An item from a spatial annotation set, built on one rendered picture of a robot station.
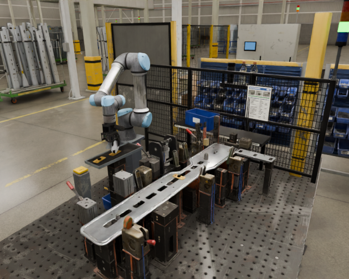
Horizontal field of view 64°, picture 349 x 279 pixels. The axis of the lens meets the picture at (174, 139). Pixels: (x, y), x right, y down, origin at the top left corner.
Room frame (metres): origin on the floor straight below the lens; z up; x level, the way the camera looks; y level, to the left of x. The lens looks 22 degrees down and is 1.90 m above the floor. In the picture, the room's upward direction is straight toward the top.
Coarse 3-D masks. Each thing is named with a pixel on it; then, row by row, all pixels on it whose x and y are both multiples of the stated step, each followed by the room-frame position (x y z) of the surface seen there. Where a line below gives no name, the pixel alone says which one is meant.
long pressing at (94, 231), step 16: (192, 160) 1.86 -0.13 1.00; (208, 160) 1.86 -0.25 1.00; (224, 160) 1.86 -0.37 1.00; (192, 176) 1.62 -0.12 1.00; (144, 192) 1.43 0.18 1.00; (160, 192) 1.43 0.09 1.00; (176, 192) 1.43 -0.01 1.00; (112, 208) 1.26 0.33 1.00; (128, 208) 1.27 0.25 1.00; (144, 208) 1.27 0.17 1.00; (96, 224) 1.14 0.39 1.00; (112, 224) 1.14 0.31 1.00; (96, 240) 1.03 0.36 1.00; (112, 240) 1.04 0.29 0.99
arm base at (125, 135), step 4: (128, 128) 2.02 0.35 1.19; (132, 128) 2.05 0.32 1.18; (120, 132) 2.02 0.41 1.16; (124, 132) 2.01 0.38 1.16; (128, 132) 2.02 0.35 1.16; (132, 132) 2.04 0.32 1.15; (120, 136) 2.01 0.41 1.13; (124, 136) 2.00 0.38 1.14; (128, 136) 2.02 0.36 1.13; (132, 136) 2.03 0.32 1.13; (120, 140) 2.01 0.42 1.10; (124, 140) 2.00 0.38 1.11; (128, 140) 2.00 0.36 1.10
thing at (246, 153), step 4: (236, 152) 1.99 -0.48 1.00; (240, 152) 1.99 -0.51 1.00; (244, 152) 1.99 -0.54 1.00; (248, 152) 1.99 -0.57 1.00; (252, 152) 1.99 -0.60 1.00; (244, 156) 1.94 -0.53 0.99; (248, 156) 1.92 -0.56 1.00; (252, 156) 1.92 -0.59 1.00; (256, 156) 1.92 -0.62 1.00; (260, 156) 1.92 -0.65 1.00; (264, 156) 1.92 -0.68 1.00; (268, 156) 1.92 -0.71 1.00; (260, 160) 1.86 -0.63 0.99; (264, 160) 1.85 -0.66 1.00; (268, 160) 1.85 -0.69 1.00; (272, 160) 1.85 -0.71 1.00
